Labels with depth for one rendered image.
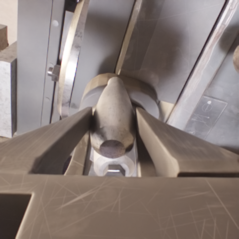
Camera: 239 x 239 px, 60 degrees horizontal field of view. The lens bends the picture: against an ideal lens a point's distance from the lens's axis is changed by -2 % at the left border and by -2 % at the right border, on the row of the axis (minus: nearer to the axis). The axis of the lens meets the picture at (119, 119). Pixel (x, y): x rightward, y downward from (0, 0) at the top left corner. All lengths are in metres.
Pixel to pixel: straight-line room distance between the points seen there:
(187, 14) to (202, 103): 0.11
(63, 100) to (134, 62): 0.14
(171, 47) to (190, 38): 0.02
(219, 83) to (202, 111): 0.04
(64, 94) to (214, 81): 0.20
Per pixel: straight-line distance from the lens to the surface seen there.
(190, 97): 0.26
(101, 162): 0.18
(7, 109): 0.44
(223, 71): 0.27
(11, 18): 4.06
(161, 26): 0.23
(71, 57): 0.31
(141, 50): 0.23
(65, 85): 0.32
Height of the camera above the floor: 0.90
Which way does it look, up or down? 9 degrees down
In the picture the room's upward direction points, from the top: 76 degrees counter-clockwise
